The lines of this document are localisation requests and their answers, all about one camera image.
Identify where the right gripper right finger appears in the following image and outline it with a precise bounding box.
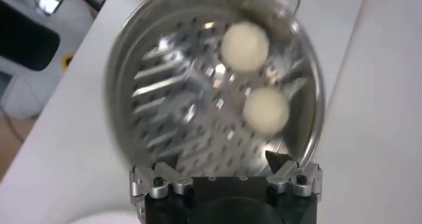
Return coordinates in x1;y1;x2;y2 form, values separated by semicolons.
264;150;323;198

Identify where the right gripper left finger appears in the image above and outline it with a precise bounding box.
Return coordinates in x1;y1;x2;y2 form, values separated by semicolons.
129;154;195;200

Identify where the white steamed baozi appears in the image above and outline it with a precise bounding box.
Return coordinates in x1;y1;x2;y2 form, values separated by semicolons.
220;21;270;74
242;86;291;137

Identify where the white and black robot base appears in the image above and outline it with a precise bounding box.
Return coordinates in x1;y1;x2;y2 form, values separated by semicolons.
0;0;96;121

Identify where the stainless steel steamer basket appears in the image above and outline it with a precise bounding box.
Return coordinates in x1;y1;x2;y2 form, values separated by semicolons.
104;0;326;180

